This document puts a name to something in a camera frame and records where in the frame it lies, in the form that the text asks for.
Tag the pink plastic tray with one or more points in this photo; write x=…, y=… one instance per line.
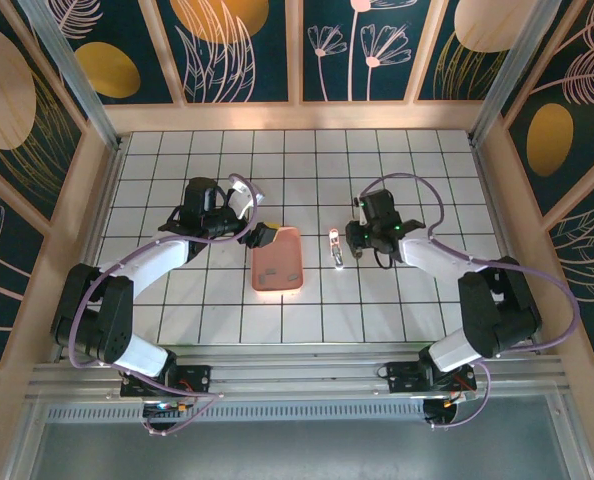
x=282, y=250

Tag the black arm base electronics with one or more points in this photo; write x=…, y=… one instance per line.
x=442, y=412
x=164, y=412

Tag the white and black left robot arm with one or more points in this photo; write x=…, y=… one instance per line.
x=157, y=257

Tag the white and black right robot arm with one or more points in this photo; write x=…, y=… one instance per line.
x=427, y=255

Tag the slotted metal vent strip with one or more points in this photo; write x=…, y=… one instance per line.
x=297, y=411

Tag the aluminium side rail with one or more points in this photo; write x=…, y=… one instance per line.
x=102, y=210
x=499, y=200

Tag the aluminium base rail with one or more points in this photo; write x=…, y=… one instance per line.
x=297, y=372

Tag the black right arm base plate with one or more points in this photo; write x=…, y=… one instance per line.
x=402, y=377

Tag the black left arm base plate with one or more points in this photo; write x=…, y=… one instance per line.
x=192, y=377

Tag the aluminium frame post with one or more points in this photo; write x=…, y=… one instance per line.
x=75, y=75
x=518, y=75

